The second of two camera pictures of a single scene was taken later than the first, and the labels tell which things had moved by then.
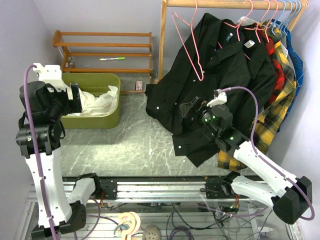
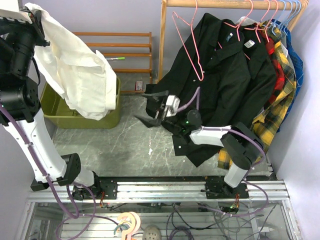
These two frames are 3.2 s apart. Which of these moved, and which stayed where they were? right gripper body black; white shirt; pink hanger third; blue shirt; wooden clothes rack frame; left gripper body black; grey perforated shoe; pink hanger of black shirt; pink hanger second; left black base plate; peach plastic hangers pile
Moved: white shirt; left gripper body black; right gripper body black
Stayed: left black base plate; pink hanger of black shirt; blue shirt; pink hanger third; grey perforated shoe; pink hanger second; wooden clothes rack frame; peach plastic hangers pile
